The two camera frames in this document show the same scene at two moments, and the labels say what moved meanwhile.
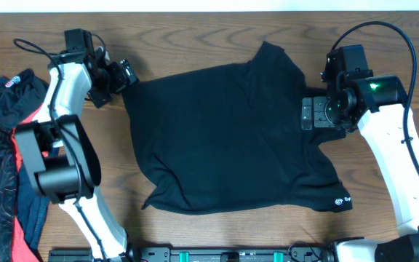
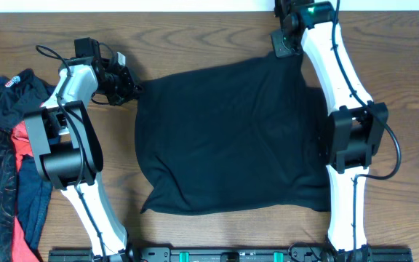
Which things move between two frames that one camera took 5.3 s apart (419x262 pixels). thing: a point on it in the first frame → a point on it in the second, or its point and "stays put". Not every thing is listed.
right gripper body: [326, 113] → [284, 46]
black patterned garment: [1, 104] stays put
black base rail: [298, 252] stays put
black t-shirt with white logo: [230, 137] stays put
